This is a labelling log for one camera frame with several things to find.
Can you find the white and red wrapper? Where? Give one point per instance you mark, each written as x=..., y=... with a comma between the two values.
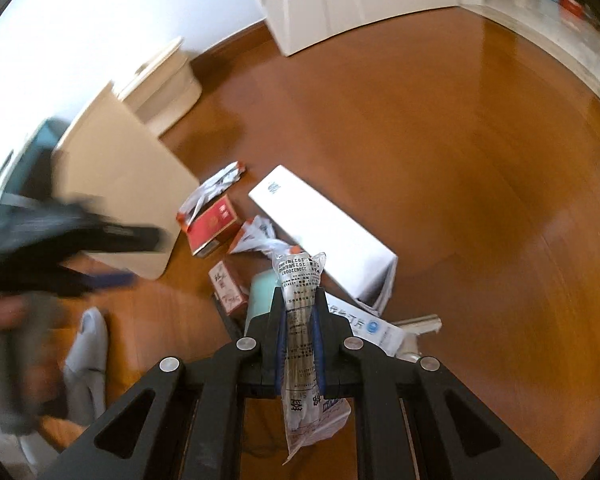
x=215, y=182

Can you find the clear printed plastic wrapper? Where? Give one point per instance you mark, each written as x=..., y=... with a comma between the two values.
x=297, y=305

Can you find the small white pink box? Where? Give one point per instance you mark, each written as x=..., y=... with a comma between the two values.
x=228, y=287

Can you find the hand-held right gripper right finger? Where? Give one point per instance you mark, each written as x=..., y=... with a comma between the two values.
x=319, y=355

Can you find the crumpled white orange wrapper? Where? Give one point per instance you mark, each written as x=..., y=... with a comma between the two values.
x=257, y=235

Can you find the white blue printed packet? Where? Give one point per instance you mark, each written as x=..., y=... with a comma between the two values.
x=367, y=330

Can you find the red container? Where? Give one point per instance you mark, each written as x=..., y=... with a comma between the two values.
x=571, y=5

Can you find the teal storage box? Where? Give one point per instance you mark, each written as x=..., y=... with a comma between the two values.
x=27, y=170

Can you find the white door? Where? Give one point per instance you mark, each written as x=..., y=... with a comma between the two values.
x=360, y=0

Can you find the brown cardboard box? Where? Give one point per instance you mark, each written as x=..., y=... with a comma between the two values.
x=122, y=165

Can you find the white lidded bin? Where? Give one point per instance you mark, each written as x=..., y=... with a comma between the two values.
x=167, y=90

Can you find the red carton box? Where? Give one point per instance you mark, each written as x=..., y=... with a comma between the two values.
x=214, y=227

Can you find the silver foil strip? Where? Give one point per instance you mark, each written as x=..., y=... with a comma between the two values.
x=421, y=323

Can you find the white slipper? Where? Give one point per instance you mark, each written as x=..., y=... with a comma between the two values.
x=87, y=360

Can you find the mint green packet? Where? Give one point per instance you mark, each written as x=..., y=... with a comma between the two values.
x=261, y=300

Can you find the long white cardboard box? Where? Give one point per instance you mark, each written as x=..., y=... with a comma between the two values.
x=325, y=230

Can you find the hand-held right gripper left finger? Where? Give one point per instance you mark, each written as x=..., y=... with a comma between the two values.
x=280, y=355

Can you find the person's left forearm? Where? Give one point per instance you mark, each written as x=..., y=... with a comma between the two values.
x=25, y=360

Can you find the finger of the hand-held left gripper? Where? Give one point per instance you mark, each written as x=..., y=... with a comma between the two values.
x=111, y=280
x=135, y=239

